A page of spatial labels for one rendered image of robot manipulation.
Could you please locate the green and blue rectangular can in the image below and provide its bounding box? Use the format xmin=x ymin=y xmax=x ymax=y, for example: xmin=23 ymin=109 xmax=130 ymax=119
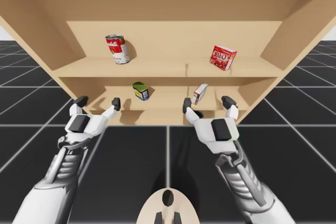
xmin=132 ymin=81 xmax=150 ymax=101

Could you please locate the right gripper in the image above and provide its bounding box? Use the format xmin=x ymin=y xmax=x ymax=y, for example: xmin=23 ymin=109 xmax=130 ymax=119
xmin=182 ymin=95 xmax=239 ymax=154

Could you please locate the red and white carton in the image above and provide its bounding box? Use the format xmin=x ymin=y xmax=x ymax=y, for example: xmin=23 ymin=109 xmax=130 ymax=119
xmin=191 ymin=82 xmax=209 ymax=105

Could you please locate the red and white can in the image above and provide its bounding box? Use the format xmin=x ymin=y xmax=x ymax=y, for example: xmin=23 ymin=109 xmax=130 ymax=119
xmin=105 ymin=34 xmax=131 ymax=65

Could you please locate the tan robot part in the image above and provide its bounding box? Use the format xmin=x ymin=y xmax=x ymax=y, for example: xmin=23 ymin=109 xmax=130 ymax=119
xmin=136 ymin=187 xmax=200 ymax=224

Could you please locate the pale wooden shelf unit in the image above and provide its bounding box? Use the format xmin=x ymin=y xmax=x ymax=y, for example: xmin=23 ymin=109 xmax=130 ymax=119
xmin=0 ymin=0 xmax=336 ymax=126

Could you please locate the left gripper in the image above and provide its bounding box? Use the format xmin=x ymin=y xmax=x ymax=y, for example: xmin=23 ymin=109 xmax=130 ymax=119
xmin=64 ymin=95 xmax=121 ymax=141

